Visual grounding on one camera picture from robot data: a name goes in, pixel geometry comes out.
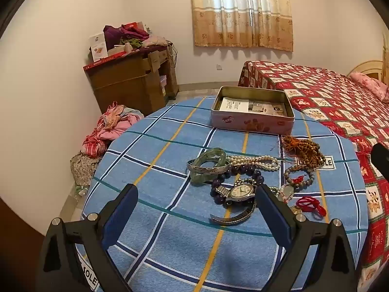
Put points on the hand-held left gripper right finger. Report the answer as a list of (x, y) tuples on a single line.
[(275, 219)]

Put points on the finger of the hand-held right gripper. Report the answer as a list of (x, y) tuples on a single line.
[(382, 159)]

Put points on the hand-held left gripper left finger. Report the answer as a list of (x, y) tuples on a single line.
[(117, 219)]

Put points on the white jade pendant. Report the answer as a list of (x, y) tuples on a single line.
[(287, 192)]

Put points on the silver wristwatch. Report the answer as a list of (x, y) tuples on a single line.
[(240, 192)]

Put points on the silver bangle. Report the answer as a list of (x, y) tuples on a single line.
[(209, 168)]

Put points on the green jade bangle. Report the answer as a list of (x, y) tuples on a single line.
[(200, 178)]

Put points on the pink metal tin box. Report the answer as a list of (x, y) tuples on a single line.
[(243, 124)]

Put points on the clear plastic bottle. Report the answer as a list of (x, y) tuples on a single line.
[(80, 191)]

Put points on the patterned grey cloth bundle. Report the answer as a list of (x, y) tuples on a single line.
[(83, 167)]

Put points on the bed with red quilt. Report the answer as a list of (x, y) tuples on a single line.
[(334, 103)]

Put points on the pink pillow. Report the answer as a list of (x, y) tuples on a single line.
[(370, 85)]

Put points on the beige wooden headboard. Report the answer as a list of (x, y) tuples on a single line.
[(372, 67)]

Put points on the pile of pink clothes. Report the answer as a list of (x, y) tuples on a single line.
[(115, 124)]

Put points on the printed paper sheet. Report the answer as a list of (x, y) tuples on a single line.
[(252, 106)]

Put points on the brown wooden desk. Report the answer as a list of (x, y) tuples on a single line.
[(127, 82)]

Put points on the small pink box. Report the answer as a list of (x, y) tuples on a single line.
[(163, 82)]

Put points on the flat red box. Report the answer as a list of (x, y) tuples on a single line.
[(103, 62)]

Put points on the white printed carton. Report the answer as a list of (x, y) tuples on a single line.
[(98, 47)]

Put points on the pile of clothes on desk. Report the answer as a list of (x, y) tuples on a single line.
[(130, 35)]

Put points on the beige patterned curtain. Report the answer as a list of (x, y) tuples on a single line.
[(240, 15)]

